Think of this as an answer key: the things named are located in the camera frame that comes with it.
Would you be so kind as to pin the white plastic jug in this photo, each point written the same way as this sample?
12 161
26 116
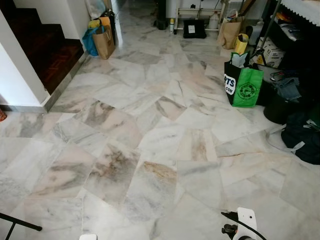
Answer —
214 21

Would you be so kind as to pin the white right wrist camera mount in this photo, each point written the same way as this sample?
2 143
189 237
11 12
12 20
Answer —
246 219

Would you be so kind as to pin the black printed tote bag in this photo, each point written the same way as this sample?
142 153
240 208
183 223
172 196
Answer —
229 80

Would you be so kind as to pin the black backpack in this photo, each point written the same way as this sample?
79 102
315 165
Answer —
303 136

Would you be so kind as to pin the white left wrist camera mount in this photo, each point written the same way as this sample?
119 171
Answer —
88 237

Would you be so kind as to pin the green reusable shopping bag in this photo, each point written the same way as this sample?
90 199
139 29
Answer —
248 88

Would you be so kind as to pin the dark wooden staircase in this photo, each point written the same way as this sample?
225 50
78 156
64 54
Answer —
47 52

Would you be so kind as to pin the white metal rack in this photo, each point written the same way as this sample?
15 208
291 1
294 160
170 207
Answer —
197 11

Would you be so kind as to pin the blue plastic bag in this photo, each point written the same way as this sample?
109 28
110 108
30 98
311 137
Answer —
90 41

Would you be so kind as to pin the small black bag white label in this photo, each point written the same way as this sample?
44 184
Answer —
194 29

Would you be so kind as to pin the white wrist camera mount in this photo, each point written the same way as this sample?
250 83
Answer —
88 237
246 219

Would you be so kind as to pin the tan paper bag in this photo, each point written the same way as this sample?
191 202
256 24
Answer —
229 34

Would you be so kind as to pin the yellow rolled cylinder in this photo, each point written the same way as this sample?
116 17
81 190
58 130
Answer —
241 44

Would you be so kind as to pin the black round bin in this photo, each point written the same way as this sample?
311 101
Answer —
278 110

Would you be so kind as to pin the brown paper bag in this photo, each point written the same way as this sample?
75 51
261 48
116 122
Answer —
104 42

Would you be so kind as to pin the white cardboard box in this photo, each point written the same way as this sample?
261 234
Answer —
270 52

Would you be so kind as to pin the black tripod leg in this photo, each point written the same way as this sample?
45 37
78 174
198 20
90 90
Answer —
20 222

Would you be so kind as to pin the grey folded cloth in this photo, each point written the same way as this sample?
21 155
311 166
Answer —
288 88

